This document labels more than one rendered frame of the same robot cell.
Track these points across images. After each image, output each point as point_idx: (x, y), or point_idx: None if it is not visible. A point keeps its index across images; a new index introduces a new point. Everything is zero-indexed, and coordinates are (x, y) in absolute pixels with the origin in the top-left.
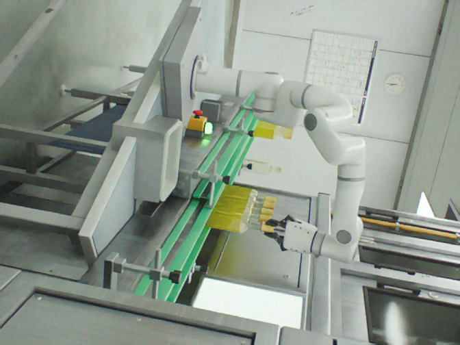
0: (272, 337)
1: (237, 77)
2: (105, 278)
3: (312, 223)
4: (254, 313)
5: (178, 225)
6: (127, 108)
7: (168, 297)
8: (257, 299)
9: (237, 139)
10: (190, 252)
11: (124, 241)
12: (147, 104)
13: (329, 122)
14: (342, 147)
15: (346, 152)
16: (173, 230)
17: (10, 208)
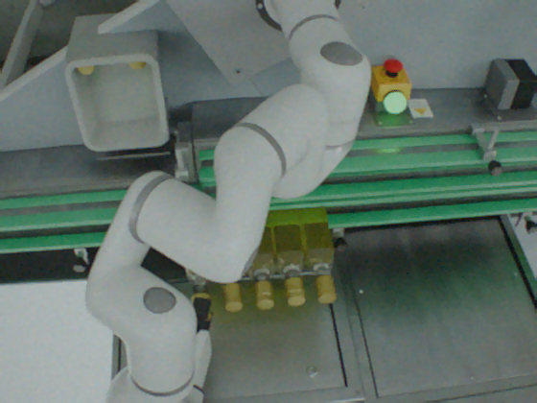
0: None
1: (293, 27)
2: None
3: (434, 395)
4: (48, 355)
5: (102, 193)
6: None
7: None
8: (82, 352)
9: (449, 157)
10: (35, 227)
11: (21, 159)
12: (134, 8)
13: (137, 229)
14: (85, 292)
15: (87, 308)
16: (85, 193)
17: (10, 60)
